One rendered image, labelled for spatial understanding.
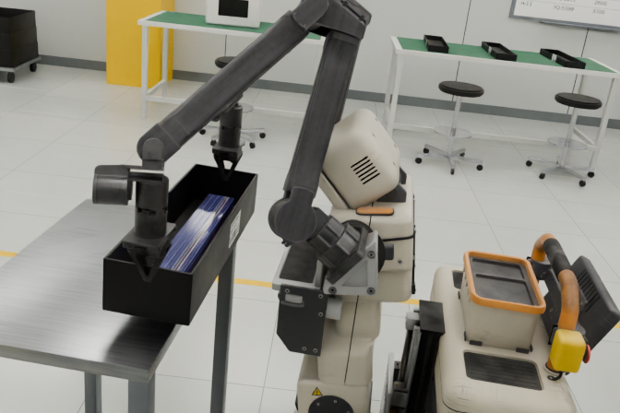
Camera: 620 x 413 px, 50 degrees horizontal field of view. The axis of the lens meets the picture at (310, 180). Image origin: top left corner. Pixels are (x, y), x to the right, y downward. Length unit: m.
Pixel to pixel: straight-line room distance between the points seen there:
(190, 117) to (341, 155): 0.31
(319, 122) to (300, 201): 0.15
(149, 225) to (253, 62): 0.34
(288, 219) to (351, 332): 0.42
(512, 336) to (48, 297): 0.98
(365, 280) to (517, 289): 0.41
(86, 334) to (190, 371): 1.25
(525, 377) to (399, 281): 0.31
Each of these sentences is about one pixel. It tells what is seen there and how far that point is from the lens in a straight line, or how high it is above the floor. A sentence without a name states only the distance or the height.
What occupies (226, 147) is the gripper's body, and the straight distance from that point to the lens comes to 1.71.
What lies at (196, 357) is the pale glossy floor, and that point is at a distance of 2.69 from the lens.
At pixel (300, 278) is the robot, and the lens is 1.42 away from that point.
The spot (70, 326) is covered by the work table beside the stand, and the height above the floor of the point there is 0.80.
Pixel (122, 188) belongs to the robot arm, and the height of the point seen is 1.14.
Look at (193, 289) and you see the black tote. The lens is 1.27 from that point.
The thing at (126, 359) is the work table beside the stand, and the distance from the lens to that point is 1.33.
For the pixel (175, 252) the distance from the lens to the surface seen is 1.46.
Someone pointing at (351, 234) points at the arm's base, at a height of 1.08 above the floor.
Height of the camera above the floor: 1.58
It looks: 20 degrees down
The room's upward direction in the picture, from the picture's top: 6 degrees clockwise
